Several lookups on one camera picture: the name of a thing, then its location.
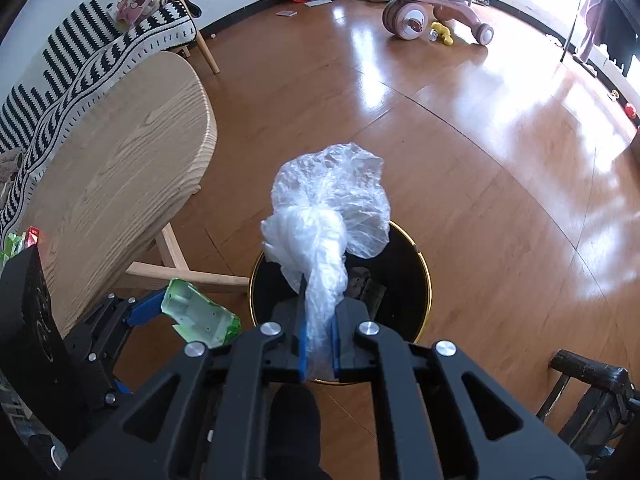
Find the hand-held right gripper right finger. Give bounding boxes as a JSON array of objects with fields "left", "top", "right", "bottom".
[{"left": 331, "top": 300, "right": 586, "bottom": 480}]

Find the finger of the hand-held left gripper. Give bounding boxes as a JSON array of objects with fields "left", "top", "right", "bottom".
[
  {"left": 66, "top": 291, "right": 166, "bottom": 367},
  {"left": 102, "top": 377, "right": 136, "bottom": 408}
]

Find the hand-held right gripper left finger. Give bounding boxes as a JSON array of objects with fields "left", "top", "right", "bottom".
[{"left": 60, "top": 300, "right": 308, "bottom": 480}]

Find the black chair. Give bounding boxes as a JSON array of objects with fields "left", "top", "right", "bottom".
[{"left": 536, "top": 349, "right": 636, "bottom": 461}]

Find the beige dotted clothing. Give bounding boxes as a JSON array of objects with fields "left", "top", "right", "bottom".
[{"left": 0, "top": 149, "right": 24, "bottom": 182}]

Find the dark hanging clothing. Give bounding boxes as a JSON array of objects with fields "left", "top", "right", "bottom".
[{"left": 580, "top": 0, "right": 640, "bottom": 76}]

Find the wooden table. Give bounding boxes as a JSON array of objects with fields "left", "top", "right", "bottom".
[{"left": 17, "top": 51, "right": 251, "bottom": 336}]

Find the pink tricycle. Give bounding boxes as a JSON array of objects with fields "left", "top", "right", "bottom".
[{"left": 382, "top": 0, "right": 496, "bottom": 47}]

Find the white plastic bag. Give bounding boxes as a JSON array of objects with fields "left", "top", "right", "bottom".
[{"left": 260, "top": 142, "right": 392, "bottom": 376}]

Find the black trash bin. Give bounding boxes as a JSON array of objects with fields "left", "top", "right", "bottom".
[{"left": 248, "top": 220, "right": 432, "bottom": 386}]

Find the black white striped blanket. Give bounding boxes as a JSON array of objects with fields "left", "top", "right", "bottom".
[{"left": 0, "top": 0, "right": 197, "bottom": 233}]

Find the green carton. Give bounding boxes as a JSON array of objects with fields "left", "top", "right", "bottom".
[{"left": 161, "top": 278, "right": 242, "bottom": 350}]

